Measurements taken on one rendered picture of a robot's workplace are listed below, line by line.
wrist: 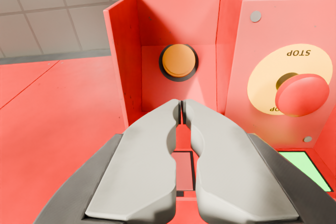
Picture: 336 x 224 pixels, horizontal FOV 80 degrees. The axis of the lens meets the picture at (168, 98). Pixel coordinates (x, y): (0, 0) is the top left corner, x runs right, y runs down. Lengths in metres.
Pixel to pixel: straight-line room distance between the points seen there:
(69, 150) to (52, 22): 0.74
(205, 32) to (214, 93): 0.07
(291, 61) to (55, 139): 0.48
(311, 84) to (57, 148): 0.46
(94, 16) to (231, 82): 0.88
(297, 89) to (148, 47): 0.16
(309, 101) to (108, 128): 0.41
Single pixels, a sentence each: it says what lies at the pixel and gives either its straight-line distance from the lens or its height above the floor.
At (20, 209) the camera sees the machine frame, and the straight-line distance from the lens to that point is 0.44.
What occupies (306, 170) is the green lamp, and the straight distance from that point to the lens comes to 0.25.
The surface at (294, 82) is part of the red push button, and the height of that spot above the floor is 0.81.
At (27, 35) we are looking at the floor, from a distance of 1.20.
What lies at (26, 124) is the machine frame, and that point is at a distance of 0.63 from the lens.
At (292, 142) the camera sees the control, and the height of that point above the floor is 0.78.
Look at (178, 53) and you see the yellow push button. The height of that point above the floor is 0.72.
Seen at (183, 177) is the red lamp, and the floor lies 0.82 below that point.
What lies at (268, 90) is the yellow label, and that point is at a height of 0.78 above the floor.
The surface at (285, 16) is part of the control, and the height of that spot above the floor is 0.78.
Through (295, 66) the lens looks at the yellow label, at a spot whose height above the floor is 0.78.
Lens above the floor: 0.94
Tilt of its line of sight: 57 degrees down
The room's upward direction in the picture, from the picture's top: 177 degrees counter-clockwise
